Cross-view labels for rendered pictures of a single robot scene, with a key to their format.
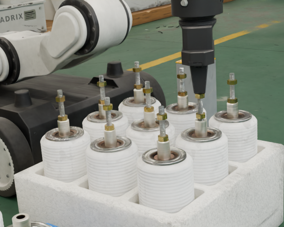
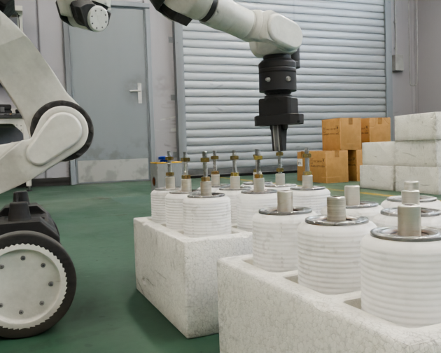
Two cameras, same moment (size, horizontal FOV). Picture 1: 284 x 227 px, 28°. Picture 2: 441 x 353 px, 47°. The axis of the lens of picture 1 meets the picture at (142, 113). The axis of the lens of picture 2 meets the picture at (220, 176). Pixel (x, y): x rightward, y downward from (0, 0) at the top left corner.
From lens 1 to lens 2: 1.18 m
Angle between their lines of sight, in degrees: 62
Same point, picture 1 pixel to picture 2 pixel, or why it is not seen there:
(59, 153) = (226, 207)
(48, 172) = (213, 231)
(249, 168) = not seen: hidden behind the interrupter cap
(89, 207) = not seen: hidden behind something
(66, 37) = (65, 139)
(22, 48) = not seen: outside the picture
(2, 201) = (41, 337)
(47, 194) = (232, 246)
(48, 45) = (31, 150)
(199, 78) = (283, 139)
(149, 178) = (321, 199)
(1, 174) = (26, 306)
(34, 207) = (211, 270)
